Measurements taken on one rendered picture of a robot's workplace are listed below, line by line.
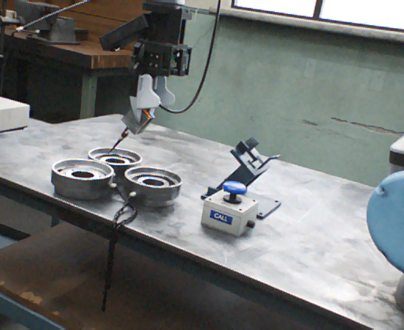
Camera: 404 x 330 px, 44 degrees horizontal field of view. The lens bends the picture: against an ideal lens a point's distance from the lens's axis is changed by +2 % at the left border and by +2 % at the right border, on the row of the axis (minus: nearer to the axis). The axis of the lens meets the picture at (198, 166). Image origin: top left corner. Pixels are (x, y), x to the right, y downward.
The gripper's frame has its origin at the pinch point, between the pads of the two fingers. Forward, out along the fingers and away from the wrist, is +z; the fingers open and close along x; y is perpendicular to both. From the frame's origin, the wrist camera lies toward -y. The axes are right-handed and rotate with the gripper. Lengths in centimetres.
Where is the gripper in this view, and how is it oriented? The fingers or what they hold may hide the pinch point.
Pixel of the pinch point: (141, 114)
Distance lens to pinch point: 95.5
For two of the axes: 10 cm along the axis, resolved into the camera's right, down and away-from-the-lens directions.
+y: 8.7, 2.7, -4.1
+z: -1.5, 9.4, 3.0
